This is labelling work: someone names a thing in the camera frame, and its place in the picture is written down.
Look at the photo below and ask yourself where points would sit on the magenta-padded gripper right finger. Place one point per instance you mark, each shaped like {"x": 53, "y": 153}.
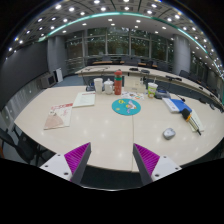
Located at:
{"x": 148, "y": 160}

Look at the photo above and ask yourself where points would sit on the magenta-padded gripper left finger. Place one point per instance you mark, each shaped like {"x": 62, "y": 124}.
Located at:
{"x": 75, "y": 160}

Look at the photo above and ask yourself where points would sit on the silver grey computer mouse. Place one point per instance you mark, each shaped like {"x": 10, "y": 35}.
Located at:
{"x": 169, "y": 133}

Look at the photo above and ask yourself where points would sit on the round teal printed mouse pad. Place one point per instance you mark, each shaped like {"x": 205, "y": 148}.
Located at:
{"x": 126, "y": 107}

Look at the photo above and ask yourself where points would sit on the pink and white booklet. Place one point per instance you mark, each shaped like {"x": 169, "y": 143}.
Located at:
{"x": 59, "y": 116}

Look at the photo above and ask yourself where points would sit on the white paper booklet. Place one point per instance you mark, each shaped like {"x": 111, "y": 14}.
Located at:
{"x": 84, "y": 99}

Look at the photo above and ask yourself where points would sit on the blue and white book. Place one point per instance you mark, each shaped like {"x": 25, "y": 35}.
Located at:
{"x": 177, "y": 105}

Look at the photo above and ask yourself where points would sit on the white notebook with dark spine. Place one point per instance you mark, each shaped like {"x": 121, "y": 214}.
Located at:
{"x": 197, "y": 120}

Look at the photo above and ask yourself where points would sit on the colourful sticker sheet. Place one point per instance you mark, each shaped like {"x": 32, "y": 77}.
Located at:
{"x": 133, "y": 95}

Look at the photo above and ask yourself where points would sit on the black desk microphone console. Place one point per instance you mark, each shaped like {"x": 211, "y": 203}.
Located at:
{"x": 162, "y": 94}

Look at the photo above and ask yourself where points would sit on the green printed paper cup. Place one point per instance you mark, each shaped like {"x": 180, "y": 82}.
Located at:
{"x": 152, "y": 90}

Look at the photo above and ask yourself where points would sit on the white lidded jar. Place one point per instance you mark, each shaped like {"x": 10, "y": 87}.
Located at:
{"x": 108, "y": 87}

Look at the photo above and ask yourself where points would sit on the red bottle with green band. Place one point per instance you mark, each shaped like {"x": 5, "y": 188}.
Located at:
{"x": 118, "y": 83}

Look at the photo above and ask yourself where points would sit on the long curved beige desk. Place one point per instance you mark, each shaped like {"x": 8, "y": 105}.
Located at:
{"x": 133, "y": 71}

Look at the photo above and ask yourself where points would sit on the dark office chairs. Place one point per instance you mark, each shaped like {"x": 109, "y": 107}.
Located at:
{"x": 140, "y": 62}

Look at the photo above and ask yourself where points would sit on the ceiling lights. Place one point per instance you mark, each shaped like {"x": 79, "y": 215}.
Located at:
{"x": 110, "y": 15}

